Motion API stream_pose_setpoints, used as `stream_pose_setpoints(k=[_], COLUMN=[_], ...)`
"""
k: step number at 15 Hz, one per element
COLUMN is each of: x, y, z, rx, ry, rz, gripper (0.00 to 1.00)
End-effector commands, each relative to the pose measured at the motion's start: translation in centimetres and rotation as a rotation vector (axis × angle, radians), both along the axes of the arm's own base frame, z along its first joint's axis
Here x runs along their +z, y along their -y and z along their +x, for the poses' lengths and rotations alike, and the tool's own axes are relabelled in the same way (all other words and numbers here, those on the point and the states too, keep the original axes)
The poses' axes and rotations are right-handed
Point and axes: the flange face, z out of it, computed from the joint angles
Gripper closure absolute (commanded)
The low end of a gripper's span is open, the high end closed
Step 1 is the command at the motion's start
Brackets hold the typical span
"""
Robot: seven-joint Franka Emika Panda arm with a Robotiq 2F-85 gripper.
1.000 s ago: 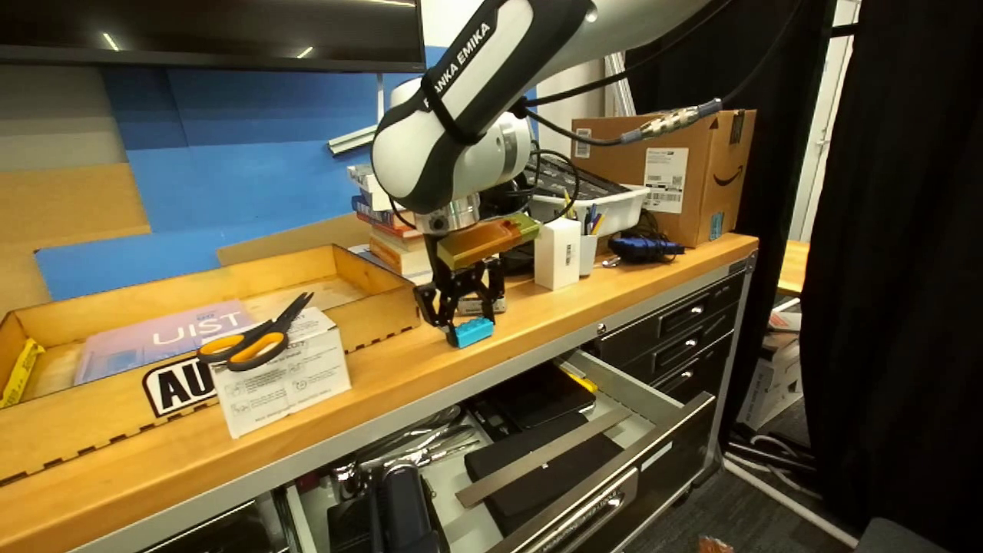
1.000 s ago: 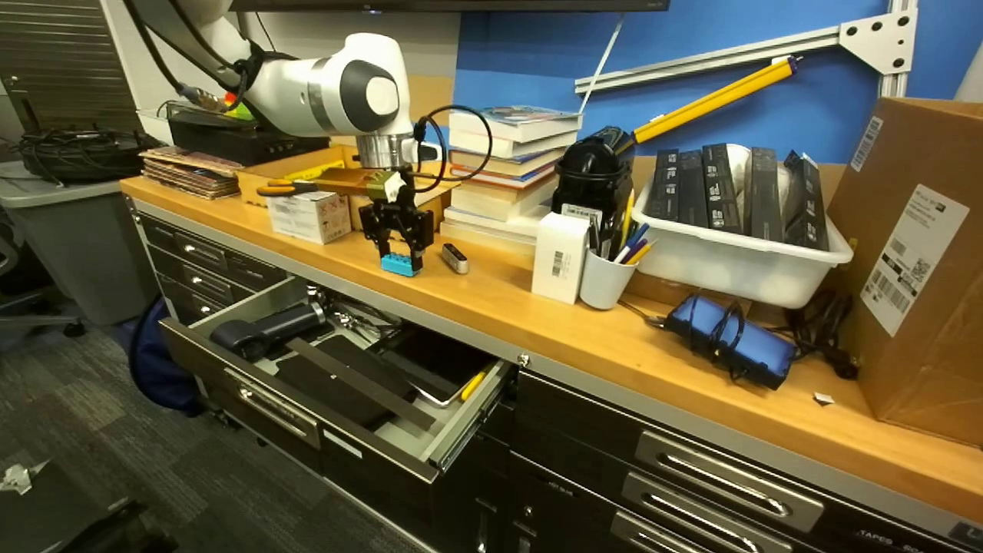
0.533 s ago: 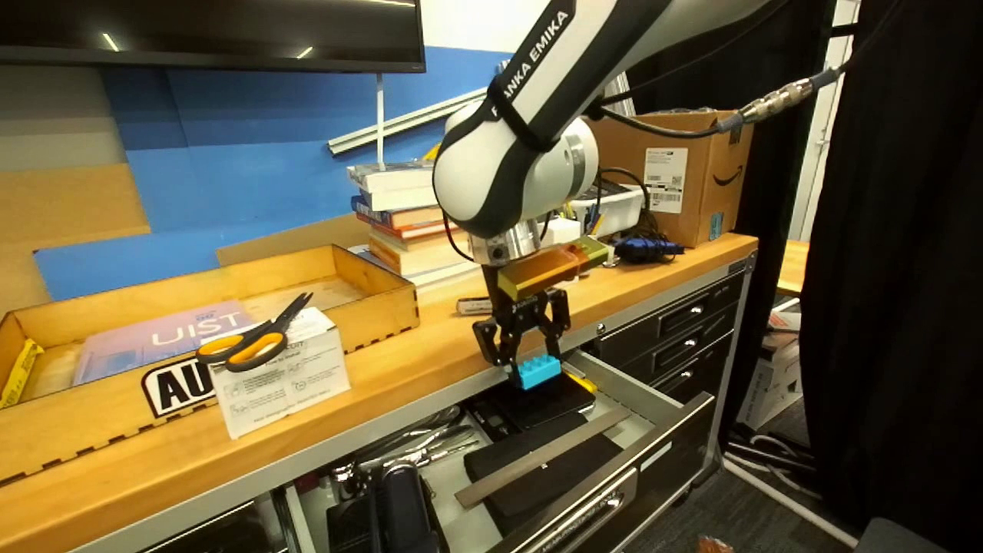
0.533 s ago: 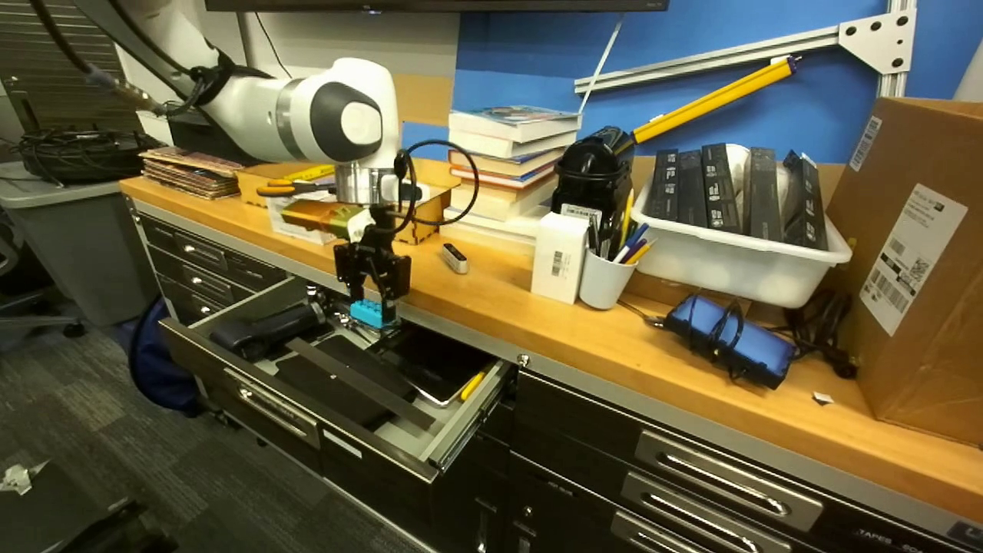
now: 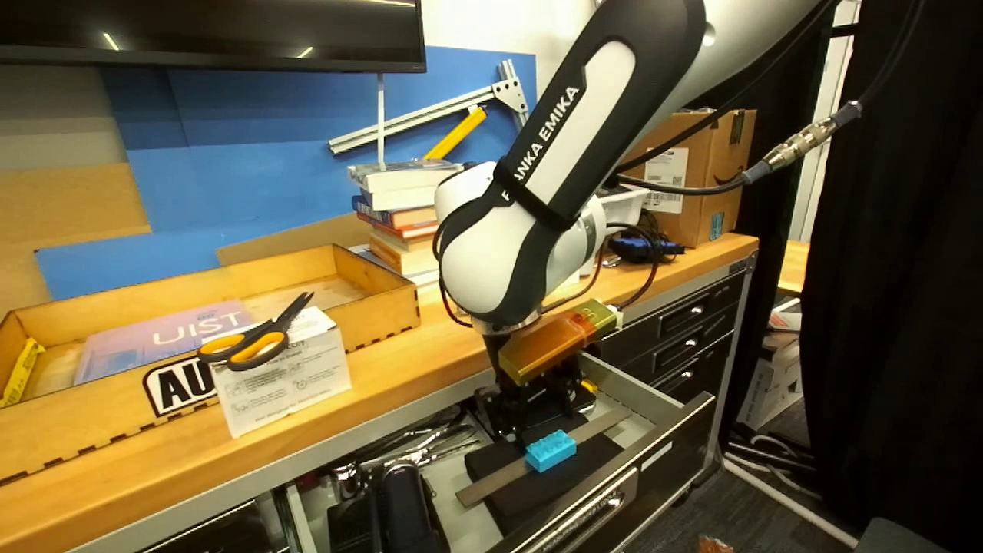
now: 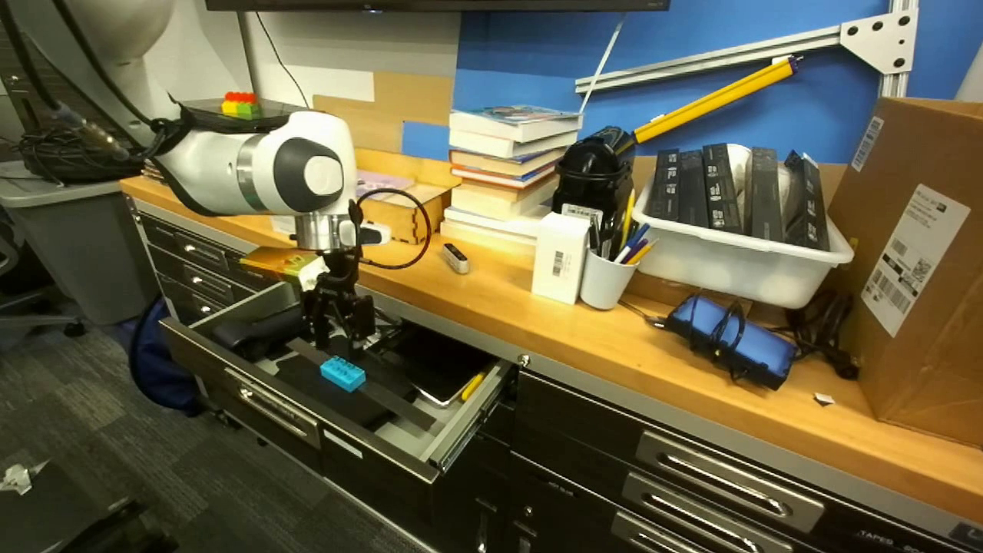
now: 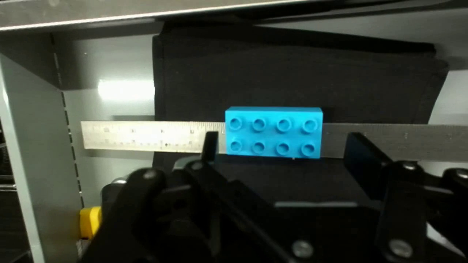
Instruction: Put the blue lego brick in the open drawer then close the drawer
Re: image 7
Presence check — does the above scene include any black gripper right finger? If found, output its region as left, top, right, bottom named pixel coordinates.
left=342, top=131, right=468, bottom=263

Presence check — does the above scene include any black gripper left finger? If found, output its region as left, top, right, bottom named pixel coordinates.
left=78, top=130, right=295, bottom=263

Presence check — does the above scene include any blue lego brick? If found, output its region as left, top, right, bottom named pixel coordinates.
left=223, top=105, right=324, bottom=160

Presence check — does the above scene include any grey metal drawer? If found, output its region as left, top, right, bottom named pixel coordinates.
left=0, top=0, right=468, bottom=263

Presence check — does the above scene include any small yellow object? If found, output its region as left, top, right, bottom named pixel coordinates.
left=78, top=204, right=103, bottom=241

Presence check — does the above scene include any steel ruler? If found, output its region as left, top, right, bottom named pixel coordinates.
left=78, top=119, right=468, bottom=162

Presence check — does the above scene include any black foam pad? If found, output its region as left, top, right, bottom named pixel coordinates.
left=211, top=153, right=377, bottom=207
left=150, top=21, right=450, bottom=169

